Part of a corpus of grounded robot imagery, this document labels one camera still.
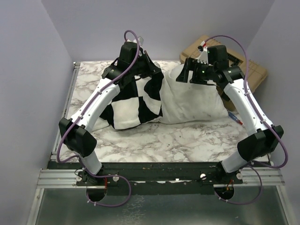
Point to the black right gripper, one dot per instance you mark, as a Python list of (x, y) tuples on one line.
[(192, 65)]

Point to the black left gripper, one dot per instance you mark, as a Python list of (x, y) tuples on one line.
[(152, 68)]

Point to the white pillow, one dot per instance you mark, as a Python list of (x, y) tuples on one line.
[(184, 102)]

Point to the black and white checkered pillowcase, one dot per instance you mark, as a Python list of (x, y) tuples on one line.
[(138, 103)]

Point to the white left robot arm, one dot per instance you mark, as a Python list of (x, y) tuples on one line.
[(76, 131)]

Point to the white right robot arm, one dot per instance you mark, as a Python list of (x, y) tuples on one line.
[(262, 136)]

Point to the tan plastic toolbox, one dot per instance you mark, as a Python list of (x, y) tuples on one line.
[(234, 65)]

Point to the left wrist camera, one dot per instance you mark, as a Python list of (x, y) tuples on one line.
[(127, 55)]

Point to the blue handled screwdriver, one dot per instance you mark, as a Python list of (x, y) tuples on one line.
[(235, 118)]

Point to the aluminium left side rail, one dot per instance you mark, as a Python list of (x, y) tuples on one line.
[(66, 108)]

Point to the black front mounting rail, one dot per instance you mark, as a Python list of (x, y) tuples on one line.
[(152, 178)]

